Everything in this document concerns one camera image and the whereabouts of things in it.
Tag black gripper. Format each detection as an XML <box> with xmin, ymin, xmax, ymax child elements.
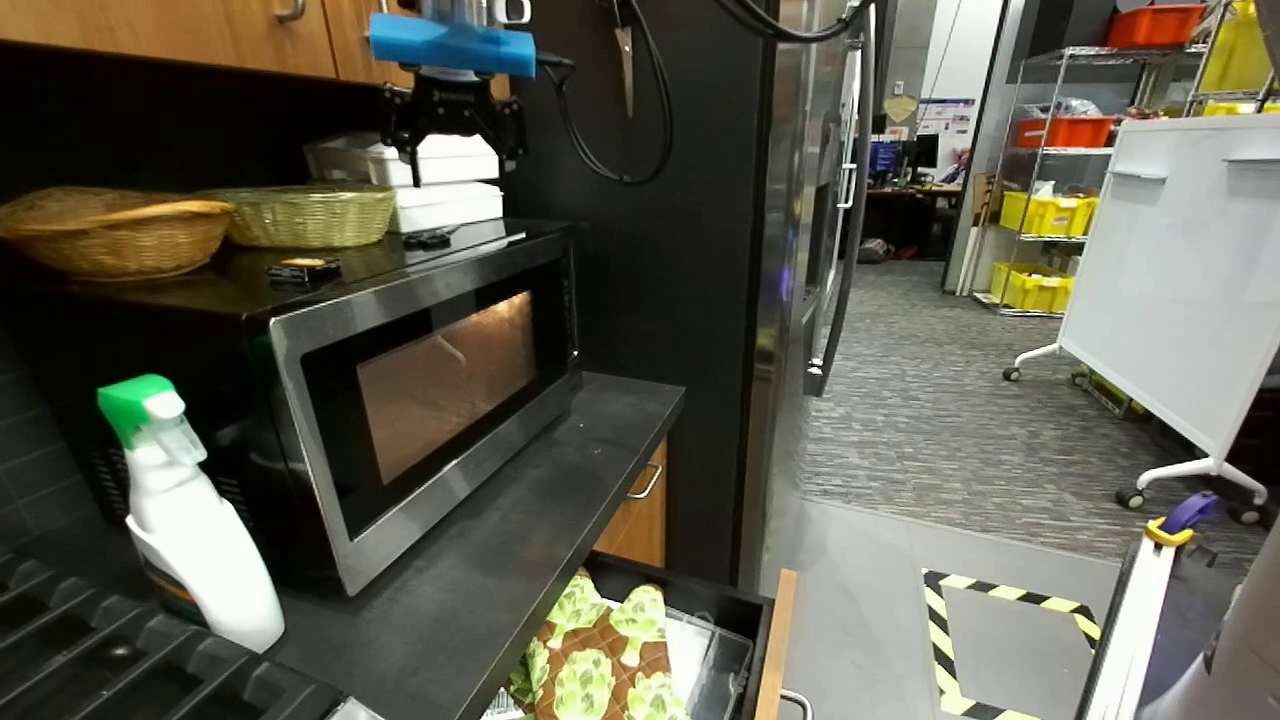
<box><xmin>386</xmin><ymin>70</ymin><xmax>529</xmax><ymax>186</ymax></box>

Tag black handled scissors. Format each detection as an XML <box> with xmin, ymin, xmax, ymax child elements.
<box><xmin>398</xmin><ymin>222</ymin><xmax>532</xmax><ymax>254</ymax></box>

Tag closed wooden drawer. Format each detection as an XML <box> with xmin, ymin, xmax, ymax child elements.
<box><xmin>588</xmin><ymin>434</ymin><xmax>675</xmax><ymax>576</ymax></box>

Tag open wooden drawer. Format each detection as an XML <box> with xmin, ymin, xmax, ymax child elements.
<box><xmin>483</xmin><ymin>553</ymin><xmax>802</xmax><ymax>720</ymax></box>

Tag white flat box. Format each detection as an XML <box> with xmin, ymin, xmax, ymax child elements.
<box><xmin>386</xmin><ymin>181</ymin><xmax>508</xmax><ymax>238</ymax></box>
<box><xmin>299</xmin><ymin>127</ymin><xmax>508</xmax><ymax>191</ymax></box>

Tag yellow green wicker basket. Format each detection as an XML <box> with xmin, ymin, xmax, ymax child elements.
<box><xmin>197</xmin><ymin>181</ymin><xmax>398</xmax><ymax>254</ymax></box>

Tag brown wooden upper cabinet door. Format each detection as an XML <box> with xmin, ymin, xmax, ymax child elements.
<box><xmin>0</xmin><ymin>0</ymin><xmax>339</xmax><ymax>85</ymax></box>
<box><xmin>319</xmin><ymin>0</ymin><xmax>418</xmax><ymax>94</ymax></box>

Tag thin hanging metal object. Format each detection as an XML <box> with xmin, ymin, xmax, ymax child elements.
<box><xmin>609</xmin><ymin>0</ymin><xmax>643</xmax><ymax>119</ymax></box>

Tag stainless steel microwave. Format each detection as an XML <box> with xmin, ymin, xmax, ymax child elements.
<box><xmin>31</xmin><ymin>215</ymin><xmax>585</xmax><ymax>598</ymax></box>

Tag brown wicker basket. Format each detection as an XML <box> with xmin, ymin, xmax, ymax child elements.
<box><xmin>0</xmin><ymin>183</ymin><xmax>241</xmax><ymax>285</ymax></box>

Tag white spray bottle green nozzle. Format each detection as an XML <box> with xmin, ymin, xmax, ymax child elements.
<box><xmin>91</xmin><ymin>370</ymin><xmax>286</xmax><ymax>657</ymax></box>

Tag green brown patterned oven mitt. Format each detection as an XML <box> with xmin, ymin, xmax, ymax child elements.
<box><xmin>505</xmin><ymin>566</ymin><xmax>690</xmax><ymax>720</ymax></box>

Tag yellow storage bins row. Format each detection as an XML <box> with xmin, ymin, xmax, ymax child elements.
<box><xmin>994</xmin><ymin>186</ymin><xmax>1099</xmax><ymax>244</ymax></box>
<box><xmin>984</xmin><ymin>261</ymin><xmax>1078</xmax><ymax>320</ymax></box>

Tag black gas stove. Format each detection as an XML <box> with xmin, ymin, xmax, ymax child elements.
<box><xmin>0</xmin><ymin>534</ymin><xmax>350</xmax><ymax>720</ymax></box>

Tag orange storage bin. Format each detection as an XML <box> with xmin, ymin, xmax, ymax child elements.
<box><xmin>1099</xmin><ymin>0</ymin><xmax>1211</xmax><ymax>56</ymax></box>
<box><xmin>1007</xmin><ymin>110</ymin><xmax>1121</xmax><ymax>152</ymax></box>

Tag yellow black hazard tape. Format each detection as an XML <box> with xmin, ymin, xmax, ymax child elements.
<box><xmin>917</xmin><ymin>562</ymin><xmax>1107</xmax><ymax>720</ymax></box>

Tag white rolling whiteboard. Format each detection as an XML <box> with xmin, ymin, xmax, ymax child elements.
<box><xmin>1001</xmin><ymin>110</ymin><xmax>1280</xmax><ymax>527</ymax></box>

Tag purple yellow clamp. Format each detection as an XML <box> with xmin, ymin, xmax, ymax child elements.
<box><xmin>1140</xmin><ymin>489</ymin><xmax>1222</xmax><ymax>554</ymax></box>

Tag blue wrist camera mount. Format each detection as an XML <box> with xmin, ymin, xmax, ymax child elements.
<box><xmin>364</xmin><ymin>7</ymin><xmax>544</xmax><ymax>85</ymax></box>

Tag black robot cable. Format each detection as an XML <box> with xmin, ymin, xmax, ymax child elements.
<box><xmin>536</xmin><ymin>0</ymin><xmax>885</xmax><ymax>191</ymax></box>

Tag white metal rail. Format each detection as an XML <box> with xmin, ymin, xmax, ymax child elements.
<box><xmin>1073</xmin><ymin>527</ymin><xmax>1191</xmax><ymax>720</ymax></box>

